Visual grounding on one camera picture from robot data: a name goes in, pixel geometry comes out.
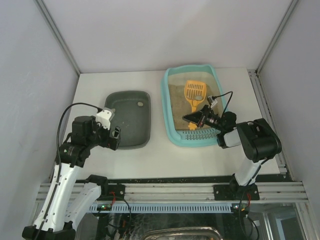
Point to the pale green waste ball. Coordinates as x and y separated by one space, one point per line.
140 104

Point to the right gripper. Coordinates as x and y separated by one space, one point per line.
202 119

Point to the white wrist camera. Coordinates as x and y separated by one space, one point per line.
212 101
103 117

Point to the dark grey plastic tray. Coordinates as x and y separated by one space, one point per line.
134 120

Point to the metal bowl below table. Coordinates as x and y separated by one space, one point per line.
183 233

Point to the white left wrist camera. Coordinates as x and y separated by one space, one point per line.
103 117

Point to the orange litter scoop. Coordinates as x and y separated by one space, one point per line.
192 89

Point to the beige cat litter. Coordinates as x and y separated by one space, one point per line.
180 106

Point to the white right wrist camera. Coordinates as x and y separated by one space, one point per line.
212 101

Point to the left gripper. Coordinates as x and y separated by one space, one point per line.
112 139

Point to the aluminium mounting rail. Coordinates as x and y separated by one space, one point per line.
264 192

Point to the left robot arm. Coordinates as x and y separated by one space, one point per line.
59 218

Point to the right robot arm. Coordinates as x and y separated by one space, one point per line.
258 141

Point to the blue slotted cable duct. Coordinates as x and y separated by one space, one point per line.
161 208

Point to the teal litter box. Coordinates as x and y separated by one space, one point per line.
178 76

